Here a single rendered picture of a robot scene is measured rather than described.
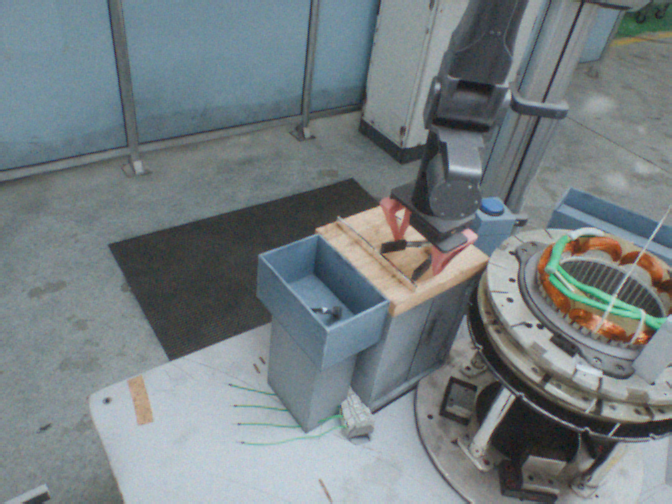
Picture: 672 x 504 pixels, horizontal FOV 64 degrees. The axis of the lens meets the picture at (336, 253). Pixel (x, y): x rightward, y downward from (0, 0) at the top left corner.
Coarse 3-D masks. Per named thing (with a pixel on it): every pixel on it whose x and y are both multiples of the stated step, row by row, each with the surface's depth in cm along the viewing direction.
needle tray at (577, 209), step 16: (576, 192) 103; (560, 208) 104; (576, 208) 105; (592, 208) 103; (608, 208) 101; (624, 208) 100; (560, 224) 97; (576, 224) 96; (592, 224) 102; (608, 224) 102; (624, 224) 101; (640, 224) 100; (656, 224) 98; (640, 240) 100; (656, 240) 99; (656, 256) 90
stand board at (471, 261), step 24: (360, 216) 87; (384, 216) 88; (336, 240) 82; (384, 240) 83; (408, 240) 84; (360, 264) 78; (408, 264) 80; (456, 264) 81; (480, 264) 82; (384, 288) 75; (432, 288) 77
